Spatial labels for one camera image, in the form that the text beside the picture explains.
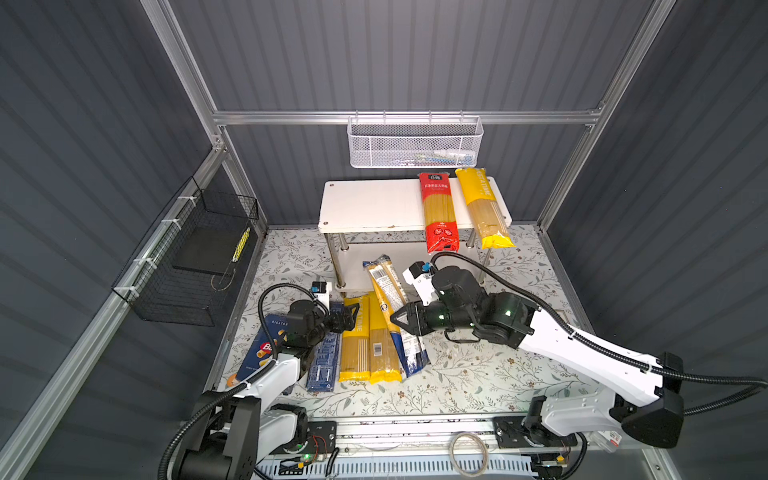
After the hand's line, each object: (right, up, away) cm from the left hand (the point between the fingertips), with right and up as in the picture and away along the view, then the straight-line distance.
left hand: (348, 306), depth 86 cm
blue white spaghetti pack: (+16, -4, -25) cm, 30 cm away
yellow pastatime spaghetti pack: (+2, -16, -3) cm, 17 cm away
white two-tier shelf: (+10, +24, -11) cm, 28 cm away
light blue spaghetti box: (-6, -15, -3) cm, 17 cm away
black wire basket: (-38, +10, -14) cm, 42 cm away
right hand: (+14, +1, -22) cm, 26 cm away
